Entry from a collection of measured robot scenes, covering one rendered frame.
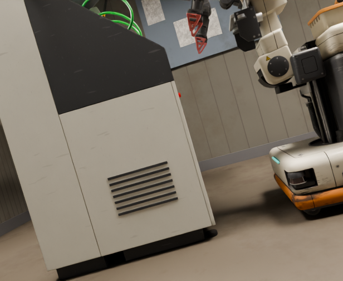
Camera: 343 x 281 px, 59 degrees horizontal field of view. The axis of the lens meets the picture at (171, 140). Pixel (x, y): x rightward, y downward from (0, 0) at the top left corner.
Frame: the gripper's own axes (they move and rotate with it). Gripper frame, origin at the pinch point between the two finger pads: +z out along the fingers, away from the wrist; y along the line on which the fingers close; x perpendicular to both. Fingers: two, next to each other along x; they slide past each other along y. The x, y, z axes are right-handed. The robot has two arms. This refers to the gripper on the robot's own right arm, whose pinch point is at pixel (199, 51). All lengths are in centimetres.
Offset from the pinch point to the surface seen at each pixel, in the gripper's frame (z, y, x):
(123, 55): 18, 53, -29
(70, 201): 91, 60, -41
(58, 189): 87, 61, -48
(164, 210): 87, 54, 4
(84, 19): 4, 55, -50
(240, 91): 7, -160, 36
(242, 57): -31, -160, 31
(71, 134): 59, 59, -47
